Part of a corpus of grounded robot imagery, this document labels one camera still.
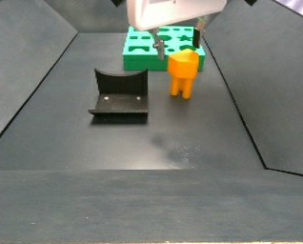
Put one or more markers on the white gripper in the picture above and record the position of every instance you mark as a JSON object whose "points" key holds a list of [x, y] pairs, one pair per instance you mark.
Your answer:
{"points": [[149, 14]]}

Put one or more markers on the black curved bracket stand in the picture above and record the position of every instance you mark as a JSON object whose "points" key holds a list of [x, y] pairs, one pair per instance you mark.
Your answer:
{"points": [[122, 93]]}

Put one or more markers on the orange three prong block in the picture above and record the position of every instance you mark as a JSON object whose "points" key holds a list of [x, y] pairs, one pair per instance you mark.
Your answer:
{"points": [[184, 65]]}

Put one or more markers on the green foam shape board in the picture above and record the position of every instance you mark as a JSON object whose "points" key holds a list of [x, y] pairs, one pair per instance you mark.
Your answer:
{"points": [[141, 54]]}

